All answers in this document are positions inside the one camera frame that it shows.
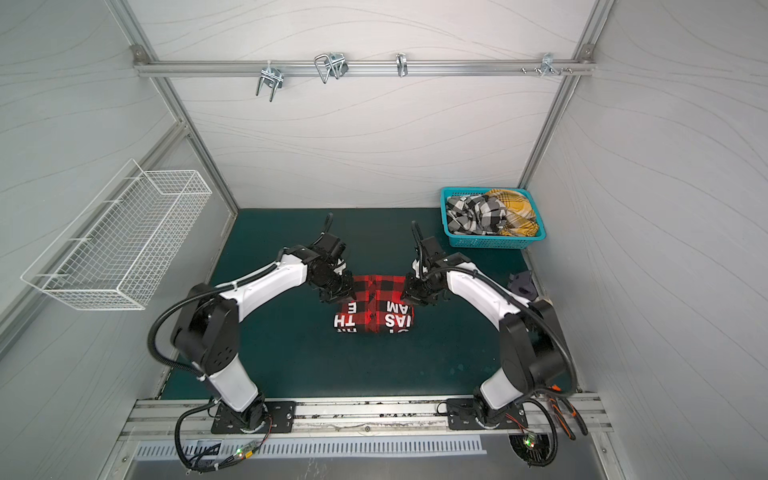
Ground small metal bracket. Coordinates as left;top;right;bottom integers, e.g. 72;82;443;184
395;53;408;78

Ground yellow plaid shirt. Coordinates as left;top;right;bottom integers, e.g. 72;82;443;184
487;189;539;237

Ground dark grey plastic part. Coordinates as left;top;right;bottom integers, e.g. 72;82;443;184
507;270;539;301

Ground white wire basket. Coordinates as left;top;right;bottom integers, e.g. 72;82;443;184
20;159;212;311

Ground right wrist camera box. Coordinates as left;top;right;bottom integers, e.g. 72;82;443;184
420;236;447;268

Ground orange handled pliers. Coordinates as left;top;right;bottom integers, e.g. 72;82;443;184
548;396;589;441

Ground horizontal aluminium rail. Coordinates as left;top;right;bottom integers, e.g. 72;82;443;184
134;57;597;78

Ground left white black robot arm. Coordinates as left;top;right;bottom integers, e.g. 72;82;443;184
147;214;354;433

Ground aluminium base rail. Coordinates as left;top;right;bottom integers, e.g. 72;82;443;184
118;393;614;441

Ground teal plastic basket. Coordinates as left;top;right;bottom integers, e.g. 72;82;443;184
441;187;546;249

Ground metal hook bracket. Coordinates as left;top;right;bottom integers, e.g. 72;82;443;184
520;53;573;77

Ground grey black plaid shirt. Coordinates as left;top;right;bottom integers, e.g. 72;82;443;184
445;194;508;236

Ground metal u-bolt clamp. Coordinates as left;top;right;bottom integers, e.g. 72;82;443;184
255;66;284;102
313;52;349;84

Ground white slotted cable duct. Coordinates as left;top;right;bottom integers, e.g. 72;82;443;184
134;435;487;461

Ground red black plaid shirt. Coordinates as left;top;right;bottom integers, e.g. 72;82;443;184
333;275;415;335

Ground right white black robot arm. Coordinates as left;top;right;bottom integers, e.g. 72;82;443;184
403;221;578;429

